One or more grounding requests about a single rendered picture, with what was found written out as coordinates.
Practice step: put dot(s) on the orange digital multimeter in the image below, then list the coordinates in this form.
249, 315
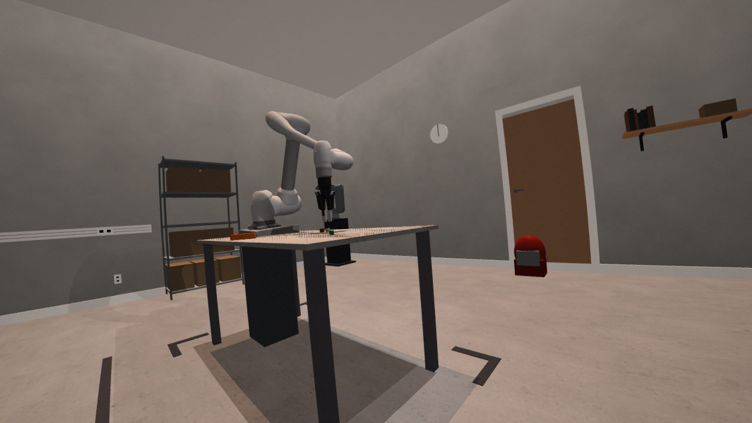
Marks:
241, 236

